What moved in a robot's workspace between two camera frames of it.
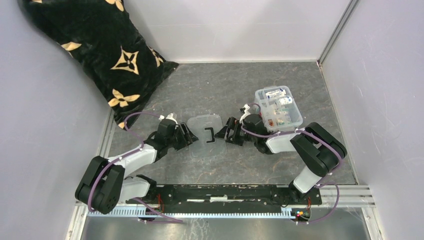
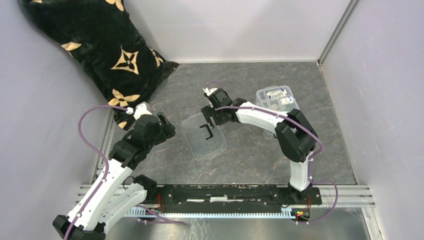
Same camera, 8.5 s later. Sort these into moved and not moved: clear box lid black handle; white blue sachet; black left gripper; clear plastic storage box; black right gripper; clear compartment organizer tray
Moved: black right gripper; black left gripper
Not moved: clear compartment organizer tray; clear box lid black handle; clear plastic storage box; white blue sachet
